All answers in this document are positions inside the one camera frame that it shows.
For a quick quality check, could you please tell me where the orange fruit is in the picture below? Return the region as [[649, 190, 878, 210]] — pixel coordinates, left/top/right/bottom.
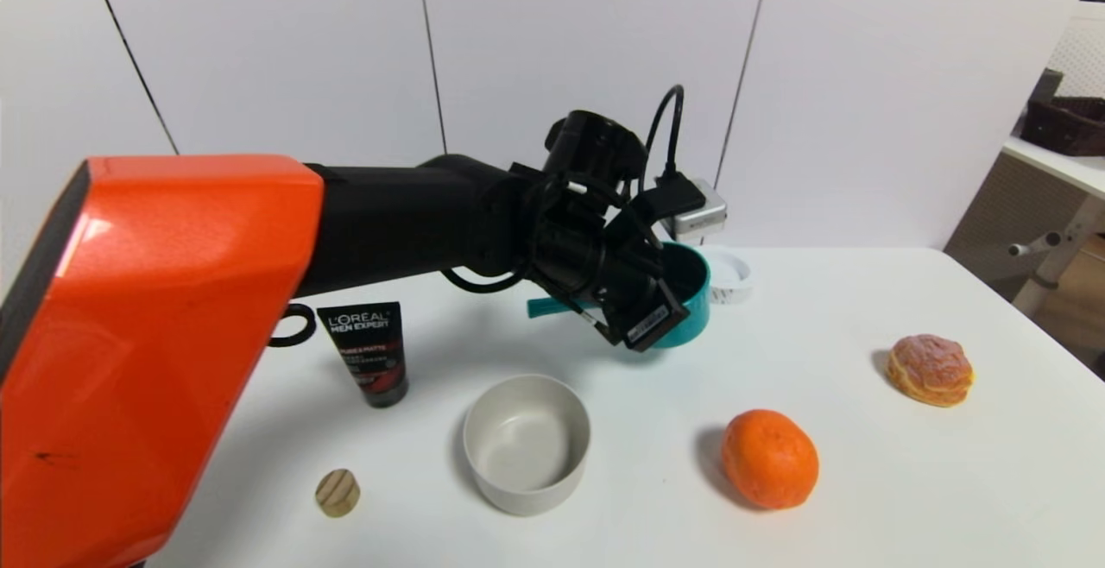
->
[[721, 409, 820, 511]]

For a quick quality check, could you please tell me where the beige ceramic bowl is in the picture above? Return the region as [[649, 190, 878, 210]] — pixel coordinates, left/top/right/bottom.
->
[[464, 375, 592, 516]]

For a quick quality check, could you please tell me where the black camera cable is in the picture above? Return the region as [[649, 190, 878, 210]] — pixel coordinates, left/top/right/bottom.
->
[[639, 85, 687, 193]]

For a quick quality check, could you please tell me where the teal saucepan with handle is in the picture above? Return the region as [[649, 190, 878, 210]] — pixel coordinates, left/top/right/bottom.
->
[[528, 242, 711, 350]]

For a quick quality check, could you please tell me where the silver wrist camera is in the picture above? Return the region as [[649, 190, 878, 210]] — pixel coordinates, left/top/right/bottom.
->
[[660, 178, 728, 237]]

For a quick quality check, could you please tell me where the table crank handle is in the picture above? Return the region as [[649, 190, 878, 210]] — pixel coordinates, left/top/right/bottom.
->
[[1007, 234, 1061, 259]]

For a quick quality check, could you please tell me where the dark wicker basket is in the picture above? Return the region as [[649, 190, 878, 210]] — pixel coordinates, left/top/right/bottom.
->
[[1019, 98, 1105, 157]]

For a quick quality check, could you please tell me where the white side table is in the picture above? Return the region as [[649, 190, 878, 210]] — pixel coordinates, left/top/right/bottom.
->
[[1000, 138, 1105, 319]]

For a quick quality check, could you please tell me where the small wooden cylinder block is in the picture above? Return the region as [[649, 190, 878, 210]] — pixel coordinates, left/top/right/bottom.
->
[[315, 468, 362, 518]]

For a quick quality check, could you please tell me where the black face wash tube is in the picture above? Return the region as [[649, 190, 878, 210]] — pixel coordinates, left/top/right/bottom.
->
[[317, 301, 410, 408]]

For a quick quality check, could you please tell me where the glazed brown doughnut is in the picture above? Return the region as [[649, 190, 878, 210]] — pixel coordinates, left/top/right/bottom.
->
[[886, 334, 975, 407]]

